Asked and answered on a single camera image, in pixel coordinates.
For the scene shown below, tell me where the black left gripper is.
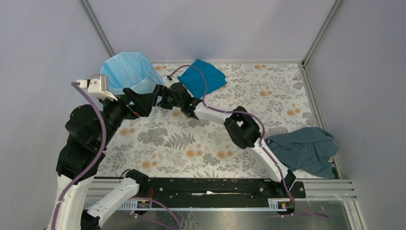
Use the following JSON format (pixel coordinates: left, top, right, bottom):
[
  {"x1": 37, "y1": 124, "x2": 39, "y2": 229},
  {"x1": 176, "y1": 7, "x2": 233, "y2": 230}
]
[{"x1": 97, "y1": 86, "x2": 157, "y2": 147}]

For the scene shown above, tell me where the blue plastic trash bag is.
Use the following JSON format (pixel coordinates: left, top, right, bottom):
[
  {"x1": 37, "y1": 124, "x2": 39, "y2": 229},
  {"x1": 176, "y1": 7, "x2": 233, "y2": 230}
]
[{"x1": 100, "y1": 52, "x2": 165, "y2": 95}]

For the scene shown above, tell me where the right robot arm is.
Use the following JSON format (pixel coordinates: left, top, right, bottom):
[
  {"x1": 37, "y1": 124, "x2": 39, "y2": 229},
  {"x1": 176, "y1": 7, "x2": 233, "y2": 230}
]
[{"x1": 154, "y1": 83, "x2": 296, "y2": 197}]

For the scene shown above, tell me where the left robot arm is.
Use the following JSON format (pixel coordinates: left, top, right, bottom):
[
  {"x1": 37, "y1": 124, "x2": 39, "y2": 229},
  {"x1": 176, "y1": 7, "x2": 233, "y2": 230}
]
[{"x1": 48, "y1": 86, "x2": 161, "y2": 230}]

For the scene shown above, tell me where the bright blue folded cloth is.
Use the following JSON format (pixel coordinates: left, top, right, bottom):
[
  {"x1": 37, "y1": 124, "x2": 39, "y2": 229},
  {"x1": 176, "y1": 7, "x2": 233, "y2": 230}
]
[{"x1": 178, "y1": 59, "x2": 227, "y2": 99}]

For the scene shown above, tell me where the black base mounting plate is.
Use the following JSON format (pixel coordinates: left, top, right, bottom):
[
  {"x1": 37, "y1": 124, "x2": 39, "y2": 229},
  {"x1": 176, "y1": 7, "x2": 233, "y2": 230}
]
[{"x1": 136, "y1": 178, "x2": 306, "y2": 201}]

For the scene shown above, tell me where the grey-blue crumpled cloth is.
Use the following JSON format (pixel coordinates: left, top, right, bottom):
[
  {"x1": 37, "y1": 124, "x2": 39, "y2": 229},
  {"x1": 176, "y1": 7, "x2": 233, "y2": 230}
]
[{"x1": 265, "y1": 127, "x2": 339, "y2": 179}]

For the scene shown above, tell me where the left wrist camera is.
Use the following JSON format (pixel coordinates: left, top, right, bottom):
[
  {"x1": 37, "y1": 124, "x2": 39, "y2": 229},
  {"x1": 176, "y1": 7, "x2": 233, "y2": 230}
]
[{"x1": 76, "y1": 74, "x2": 118, "y2": 101}]

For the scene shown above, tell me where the aluminium rail front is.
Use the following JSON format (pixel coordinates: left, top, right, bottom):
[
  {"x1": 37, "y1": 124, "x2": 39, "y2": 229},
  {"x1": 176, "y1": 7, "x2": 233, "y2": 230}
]
[{"x1": 85, "y1": 196, "x2": 295, "y2": 214}]

